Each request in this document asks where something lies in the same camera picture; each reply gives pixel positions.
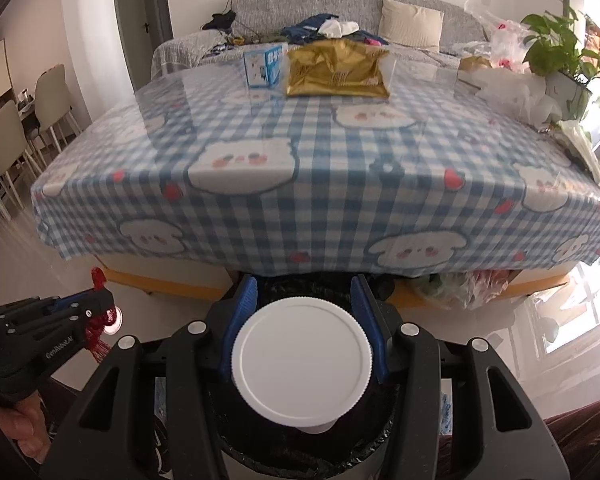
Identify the dark room door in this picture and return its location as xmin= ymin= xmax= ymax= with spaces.
xmin=112 ymin=0 xmax=173 ymax=91

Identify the blue white milk carton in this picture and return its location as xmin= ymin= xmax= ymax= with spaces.
xmin=243 ymin=44 xmax=284 ymax=89

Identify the crumpled clear plastic bag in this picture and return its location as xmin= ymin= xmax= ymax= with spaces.
xmin=412 ymin=269 xmax=513 ymax=311

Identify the beige dining chair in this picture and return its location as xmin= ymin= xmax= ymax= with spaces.
xmin=32 ymin=65 xmax=81 ymax=156
xmin=0 ymin=100 xmax=43 ymax=216

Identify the small gold packet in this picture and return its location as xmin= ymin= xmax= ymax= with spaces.
xmin=457 ymin=56 xmax=493 ymax=83

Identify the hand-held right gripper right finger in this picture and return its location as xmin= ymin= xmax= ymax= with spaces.
xmin=351 ymin=274 xmax=573 ymax=480

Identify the black lined trash bin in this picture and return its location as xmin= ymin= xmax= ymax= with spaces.
xmin=200 ymin=270 xmax=406 ymax=480

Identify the white pill bottle green label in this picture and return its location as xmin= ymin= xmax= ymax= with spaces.
xmin=231 ymin=297 xmax=373 ymax=435

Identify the blue checked printed tablecloth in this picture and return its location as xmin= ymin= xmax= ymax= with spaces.
xmin=30 ymin=55 xmax=600 ymax=281

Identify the crumpled white plastic bag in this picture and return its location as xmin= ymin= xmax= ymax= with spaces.
xmin=475 ymin=67 xmax=563 ymax=126

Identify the folded white plastic bag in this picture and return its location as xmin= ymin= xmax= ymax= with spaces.
xmin=557 ymin=120 xmax=600 ymax=191

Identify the crumpled gold foil bag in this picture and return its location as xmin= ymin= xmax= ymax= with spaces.
xmin=285 ymin=42 xmax=391 ymax=99

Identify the red printed clear plastic bag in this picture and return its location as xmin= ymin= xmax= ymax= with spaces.
xmin=465 ymin=0 xmax=531 ymax=68

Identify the potted green plant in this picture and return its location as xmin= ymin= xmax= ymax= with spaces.
xmin=522 ymin=0 xmax=600 ymax=121

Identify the beige pillow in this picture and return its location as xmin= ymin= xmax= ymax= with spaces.
xmin=378 ymin=0 xmax=444 ymax=52

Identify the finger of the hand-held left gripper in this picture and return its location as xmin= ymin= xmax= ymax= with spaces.
xmin=0 ymin=290 xmax=115 ymax=324
xmin=7 ymin=318 xmax=94 ymax=354

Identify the white garment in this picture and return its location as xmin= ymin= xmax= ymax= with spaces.
xmin=317 ymin=18 xmax=361 ymax=38

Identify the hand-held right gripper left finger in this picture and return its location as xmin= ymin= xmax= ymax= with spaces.
xmin=37 ymin=274 xmax=258 ymax=480

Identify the pile of dark clothes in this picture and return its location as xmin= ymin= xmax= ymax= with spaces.
xmin=200 ymin=12 xmax=391 ymax=48

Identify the person's left hand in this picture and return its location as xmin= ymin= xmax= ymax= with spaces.
xmin=0 ymin=392 xmax=48 ymax=463

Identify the dark red rug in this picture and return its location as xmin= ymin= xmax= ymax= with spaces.
xmin=545 ymin=400 xmax=600 ymax=480

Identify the grey sofa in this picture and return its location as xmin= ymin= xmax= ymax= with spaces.
xmin=151 ymin=0 xmax=491 ymax=81

